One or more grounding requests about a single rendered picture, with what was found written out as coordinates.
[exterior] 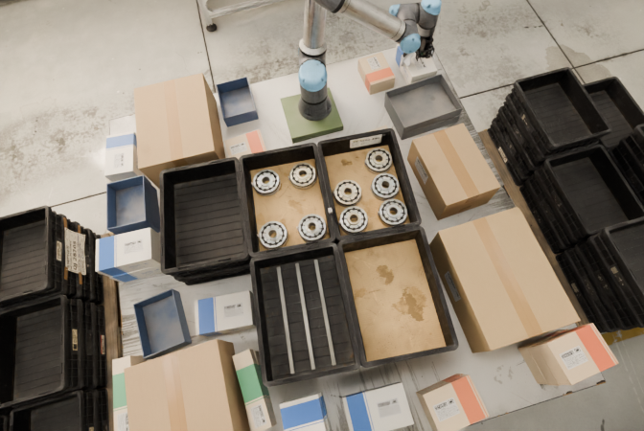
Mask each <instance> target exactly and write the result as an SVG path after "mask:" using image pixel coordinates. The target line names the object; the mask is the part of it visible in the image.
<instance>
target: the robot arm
mask: <svg viewBox="0 0 644 431"><path fill-rule="evenodd" d="M441 5H442V1H441V0H422V2H418V3H409V4H398V5H392V6H391V7H390V8H389V12H387V11H385V10H383V9H381V8H379V7H377V6H376V5H374V4H372V3H370V2H369V1H367V0H305V10H304V33H303V38H302V39H301V40H300V43H299V49H298V56H299V73H298V79H299V83H300V91H301V98H300V100H299V103H298V108H299V112H300V114H301V116H302V117H304V118H305V119H307V120H310V121H319V120H322V119H325V118H326V117H327V116H328V115H329V114H330V113H331V111H332V102H331V100H330V98H329V96H328V88H327V78H328V74H327V70H326V51H327V43H326V41H325V40H324V33H325V24H326V14H327V11H330V12H332V13H338V12H340V13H341V14H343V15H345V16H347V17H349V18H351V19H353V20H355V21H356V22H358V23H360V24H362V25H363V26H365V27H367V28H369V29H371V30H373V31H375V32H377V33H379V34H382V35H384V36H385V37H387V38H389V39H391V40H393V41H395V42H397V43H399V44H400V47H401V49H402V51H403V55H402V61H401V66H403V65H404V64H405V65H406V66H409V65H410V59H411V58H412V57H413V53H414V52H415V53H416V56H415V58H416V59H417V61H418V59H419V58H424V57H425V58H430V57H431V58H432V57H433V58H434V59H435V57H434V55H433V54H434V50H435V48H434V47H433V44H432V42H433V40H434V39H433V34H434V32H435V28H436V24H437V21H438V17H439V13H440V11H441Z"/></svg>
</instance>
